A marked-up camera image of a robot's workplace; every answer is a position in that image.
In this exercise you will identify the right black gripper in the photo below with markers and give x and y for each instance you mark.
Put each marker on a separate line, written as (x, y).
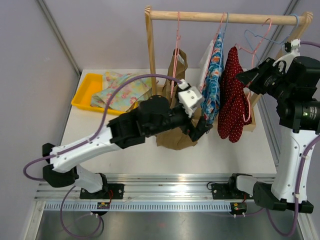
(254, 77)

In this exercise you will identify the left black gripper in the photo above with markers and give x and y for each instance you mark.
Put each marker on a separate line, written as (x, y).
(202, 126)

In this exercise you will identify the brown skirt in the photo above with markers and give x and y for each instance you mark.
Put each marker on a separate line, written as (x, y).
(174, 139)

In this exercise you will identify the blue floral garment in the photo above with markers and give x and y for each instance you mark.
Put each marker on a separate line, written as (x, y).
(211, 91)

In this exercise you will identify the red polka dot garment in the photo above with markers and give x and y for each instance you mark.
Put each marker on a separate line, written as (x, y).
(235, 111)

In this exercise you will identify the white cloth garment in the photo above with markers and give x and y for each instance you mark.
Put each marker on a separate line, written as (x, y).
(204, 65)

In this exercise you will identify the pink hanger with brown skirt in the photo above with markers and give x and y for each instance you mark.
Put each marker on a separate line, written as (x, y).
(177, 46)

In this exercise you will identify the pastel floral garment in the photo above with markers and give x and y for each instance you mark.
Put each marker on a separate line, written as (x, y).
(136, 91)

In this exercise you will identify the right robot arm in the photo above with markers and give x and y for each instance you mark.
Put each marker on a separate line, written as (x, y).
(292, 84)

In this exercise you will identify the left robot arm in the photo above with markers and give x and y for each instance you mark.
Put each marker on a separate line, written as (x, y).
(151, 117)

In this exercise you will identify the wooden clothes rack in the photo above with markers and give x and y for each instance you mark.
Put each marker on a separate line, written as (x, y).
(301, 24)

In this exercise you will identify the yellow plastic tray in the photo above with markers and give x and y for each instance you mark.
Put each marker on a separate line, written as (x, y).
(91, 84)

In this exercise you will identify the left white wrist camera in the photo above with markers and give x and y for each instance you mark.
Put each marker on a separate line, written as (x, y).
(190, 97)

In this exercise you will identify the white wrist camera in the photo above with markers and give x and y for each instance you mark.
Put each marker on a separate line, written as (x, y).
(190, 97)
(292, 51)

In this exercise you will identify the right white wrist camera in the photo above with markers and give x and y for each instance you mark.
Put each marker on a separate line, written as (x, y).
(292, 51)

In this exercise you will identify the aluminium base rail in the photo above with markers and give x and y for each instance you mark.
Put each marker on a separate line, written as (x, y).
(146, 193)

